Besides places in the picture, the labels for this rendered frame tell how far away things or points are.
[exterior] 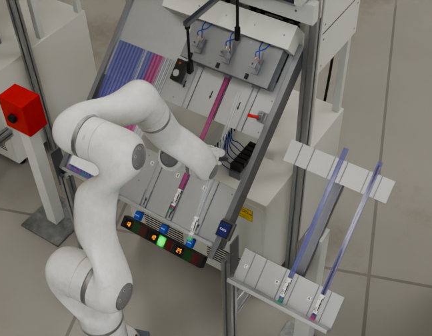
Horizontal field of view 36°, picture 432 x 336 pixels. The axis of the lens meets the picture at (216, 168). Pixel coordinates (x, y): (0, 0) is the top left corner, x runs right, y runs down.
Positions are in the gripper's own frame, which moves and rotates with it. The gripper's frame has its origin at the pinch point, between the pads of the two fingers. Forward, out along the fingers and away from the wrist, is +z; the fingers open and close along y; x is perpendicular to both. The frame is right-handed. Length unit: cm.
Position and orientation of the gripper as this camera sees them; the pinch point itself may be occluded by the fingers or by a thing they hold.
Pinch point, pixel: (217, 154)
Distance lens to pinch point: 210.9
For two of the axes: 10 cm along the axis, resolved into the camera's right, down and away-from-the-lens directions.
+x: -2.5, 9.6, 1.6
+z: 4.3, -0.4, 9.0
